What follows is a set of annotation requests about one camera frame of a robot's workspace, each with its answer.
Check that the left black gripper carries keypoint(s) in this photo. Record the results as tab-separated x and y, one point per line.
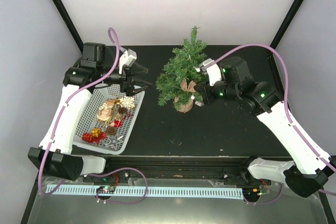
127	87

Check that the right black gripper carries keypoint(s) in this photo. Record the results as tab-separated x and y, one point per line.
207	98

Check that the brown burlap bow ornament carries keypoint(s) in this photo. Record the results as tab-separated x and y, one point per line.
188	87

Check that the small green christmas tree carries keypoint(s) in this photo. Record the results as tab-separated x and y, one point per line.
182	65

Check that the red santa ornament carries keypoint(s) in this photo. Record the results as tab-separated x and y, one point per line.
118	119

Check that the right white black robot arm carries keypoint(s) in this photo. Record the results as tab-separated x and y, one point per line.
310	167

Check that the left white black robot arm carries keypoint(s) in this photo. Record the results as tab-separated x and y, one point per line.
97	64

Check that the clear light battery box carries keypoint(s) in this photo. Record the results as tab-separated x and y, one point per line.
199	103

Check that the white snowflake ornament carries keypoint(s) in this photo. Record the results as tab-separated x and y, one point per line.
127	102

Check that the small dark pine cone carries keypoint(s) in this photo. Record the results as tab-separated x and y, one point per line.
122	110

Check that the white perforated plastic basket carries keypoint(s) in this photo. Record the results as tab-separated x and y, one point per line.
88	120

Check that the brown pine cone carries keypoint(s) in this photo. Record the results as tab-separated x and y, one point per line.
111	130

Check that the gold gift box ornament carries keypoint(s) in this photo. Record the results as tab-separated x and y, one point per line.
96	132

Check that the silver star ornament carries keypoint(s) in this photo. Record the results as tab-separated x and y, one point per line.
115	142

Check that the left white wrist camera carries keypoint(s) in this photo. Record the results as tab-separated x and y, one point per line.
127	59

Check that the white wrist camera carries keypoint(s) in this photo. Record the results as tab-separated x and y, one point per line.
210	67
127	59

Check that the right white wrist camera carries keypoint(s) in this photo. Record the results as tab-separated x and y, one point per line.
210	67

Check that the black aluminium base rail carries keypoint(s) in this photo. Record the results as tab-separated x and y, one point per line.
235	171

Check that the left black frame post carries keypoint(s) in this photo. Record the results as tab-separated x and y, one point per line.
69	23

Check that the black frame post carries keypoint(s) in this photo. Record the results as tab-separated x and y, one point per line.
290	15
69	23

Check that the white slotted cable duct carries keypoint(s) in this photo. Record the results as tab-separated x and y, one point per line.
139	191

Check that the right black frame post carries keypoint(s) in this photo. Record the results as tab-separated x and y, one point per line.
290	15

